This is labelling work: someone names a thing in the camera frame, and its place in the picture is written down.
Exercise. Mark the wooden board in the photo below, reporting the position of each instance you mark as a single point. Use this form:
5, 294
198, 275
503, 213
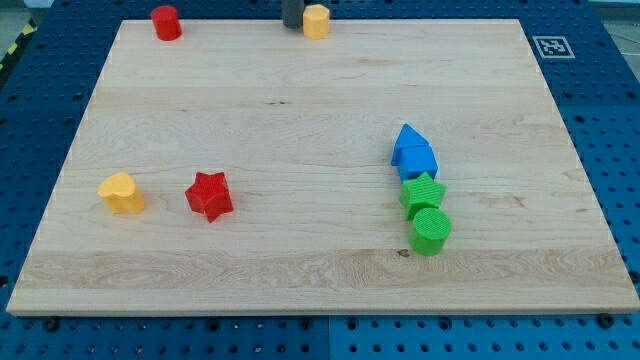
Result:
304, 131

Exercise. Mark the red cylinder block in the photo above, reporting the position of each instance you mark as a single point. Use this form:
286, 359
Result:
165, 19

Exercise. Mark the blue cube block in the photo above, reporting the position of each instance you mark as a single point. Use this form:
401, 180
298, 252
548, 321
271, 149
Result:
414, 161

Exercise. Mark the red star block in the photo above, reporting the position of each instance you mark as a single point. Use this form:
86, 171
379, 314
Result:
210, 195

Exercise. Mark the white fiducial marker tag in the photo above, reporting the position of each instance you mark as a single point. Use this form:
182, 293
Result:
553, 47

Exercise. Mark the green star block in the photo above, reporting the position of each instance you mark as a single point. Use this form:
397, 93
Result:
421, 192

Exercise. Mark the green cylinder block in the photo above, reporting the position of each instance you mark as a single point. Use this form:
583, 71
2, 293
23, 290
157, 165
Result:
430, 229

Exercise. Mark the yellow heart block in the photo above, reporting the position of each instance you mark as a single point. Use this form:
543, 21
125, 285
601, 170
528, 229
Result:
120, 194

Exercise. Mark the dark grey cylindrical tool tip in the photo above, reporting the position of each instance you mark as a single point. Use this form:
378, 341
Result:
292, 13

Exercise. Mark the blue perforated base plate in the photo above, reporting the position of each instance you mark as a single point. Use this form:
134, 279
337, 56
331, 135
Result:
50, 84

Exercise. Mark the yellow hexagon block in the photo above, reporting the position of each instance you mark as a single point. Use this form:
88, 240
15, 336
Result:
316, 21

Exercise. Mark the blue triangle block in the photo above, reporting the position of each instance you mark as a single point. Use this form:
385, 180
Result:
407, 137

